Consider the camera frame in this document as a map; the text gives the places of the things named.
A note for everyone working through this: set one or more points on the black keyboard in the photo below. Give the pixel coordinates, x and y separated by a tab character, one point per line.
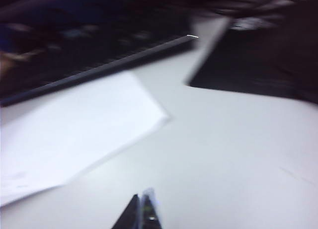
99	68

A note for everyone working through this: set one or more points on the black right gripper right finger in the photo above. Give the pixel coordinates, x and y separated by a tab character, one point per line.
149	211

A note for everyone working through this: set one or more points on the white wrinkled paper sheet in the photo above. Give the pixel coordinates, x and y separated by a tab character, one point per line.
74	134

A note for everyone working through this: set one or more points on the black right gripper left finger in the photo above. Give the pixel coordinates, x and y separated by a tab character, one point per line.
129	215

